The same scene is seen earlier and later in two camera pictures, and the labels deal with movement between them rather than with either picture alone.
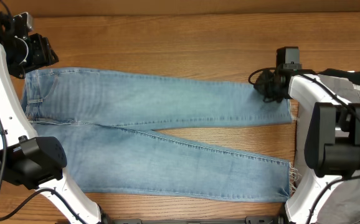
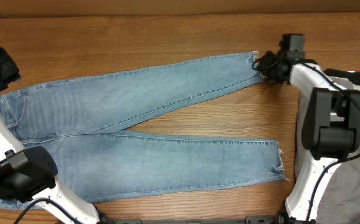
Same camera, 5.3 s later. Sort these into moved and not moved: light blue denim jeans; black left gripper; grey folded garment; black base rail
Moved: light blue denim jeans; black left gripper
Not moved: black base rail; grey folded garment
